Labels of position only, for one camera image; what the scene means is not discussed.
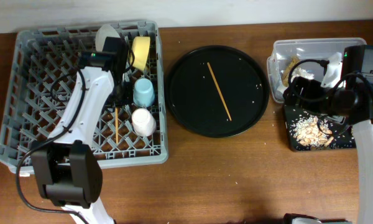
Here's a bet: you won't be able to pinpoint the clear plastic bin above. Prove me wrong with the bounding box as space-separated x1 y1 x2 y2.
267 37 367 104

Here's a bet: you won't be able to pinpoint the yellow plastic bowl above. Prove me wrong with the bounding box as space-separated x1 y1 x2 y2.
131 36 150 71

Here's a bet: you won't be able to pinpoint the black rectangular tray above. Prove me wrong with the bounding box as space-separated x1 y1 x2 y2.
283 105 356 152

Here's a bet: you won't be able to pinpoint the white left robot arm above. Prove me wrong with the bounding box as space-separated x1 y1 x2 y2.
26 37 134 223

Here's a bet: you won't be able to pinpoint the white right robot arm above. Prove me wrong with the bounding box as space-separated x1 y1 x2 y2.
283 45 373 223

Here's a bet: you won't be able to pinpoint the white tissue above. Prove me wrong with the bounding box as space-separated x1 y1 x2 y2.
291 67 315 82

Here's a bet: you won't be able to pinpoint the grey round plate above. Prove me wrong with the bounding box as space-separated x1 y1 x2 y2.
94 24 131 82

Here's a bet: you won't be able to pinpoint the grey dishwasher rack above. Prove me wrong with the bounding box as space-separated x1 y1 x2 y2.
0 21 168 177

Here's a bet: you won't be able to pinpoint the food leftovers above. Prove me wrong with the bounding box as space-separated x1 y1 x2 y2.
291 116 334 151

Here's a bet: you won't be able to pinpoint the pink plastic cup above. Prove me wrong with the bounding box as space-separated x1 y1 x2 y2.
132 108 156 137

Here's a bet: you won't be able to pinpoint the light blue plastic cup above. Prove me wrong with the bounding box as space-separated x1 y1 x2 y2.
133 78 155 108

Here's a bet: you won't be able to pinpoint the round black tray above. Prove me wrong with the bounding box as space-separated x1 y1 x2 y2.
164 45 270 138

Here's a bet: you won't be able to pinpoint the wooden chopstick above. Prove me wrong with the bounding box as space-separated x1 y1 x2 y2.
114 107 119 147
206 62 232 121

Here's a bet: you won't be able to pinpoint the brown coffee stick wrapper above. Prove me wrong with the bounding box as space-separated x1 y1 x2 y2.
282 56 300 87

